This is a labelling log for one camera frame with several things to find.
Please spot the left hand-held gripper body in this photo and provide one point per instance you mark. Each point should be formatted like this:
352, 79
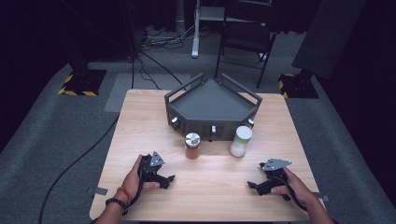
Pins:
151, 169

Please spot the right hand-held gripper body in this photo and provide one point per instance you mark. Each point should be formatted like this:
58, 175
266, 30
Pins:
274, 179

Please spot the glass jar with silver lid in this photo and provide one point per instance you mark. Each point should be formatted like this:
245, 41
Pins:
192, 149

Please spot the white bottle with green band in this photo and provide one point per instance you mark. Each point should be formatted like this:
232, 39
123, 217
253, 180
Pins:
239, 144

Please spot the person's left hand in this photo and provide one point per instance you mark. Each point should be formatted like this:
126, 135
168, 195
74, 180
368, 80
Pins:
132, 183

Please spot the person's right hand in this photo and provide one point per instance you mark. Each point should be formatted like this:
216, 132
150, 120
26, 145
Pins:
297, 188

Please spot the grey tape piece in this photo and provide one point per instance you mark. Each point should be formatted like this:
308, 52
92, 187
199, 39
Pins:
99, 191
322, 197

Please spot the grey floor mat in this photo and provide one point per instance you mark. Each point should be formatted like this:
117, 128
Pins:
124, 93

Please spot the black base with yellow stripes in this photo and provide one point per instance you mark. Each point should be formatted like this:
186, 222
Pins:
299, 87
84, 82

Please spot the white desk leg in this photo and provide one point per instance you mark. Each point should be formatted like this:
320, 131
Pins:
196, 34

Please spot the black folding chair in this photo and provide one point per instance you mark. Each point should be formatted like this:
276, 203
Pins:
247, 35

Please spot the dark grey panel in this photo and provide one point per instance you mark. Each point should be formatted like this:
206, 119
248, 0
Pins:
327, 37

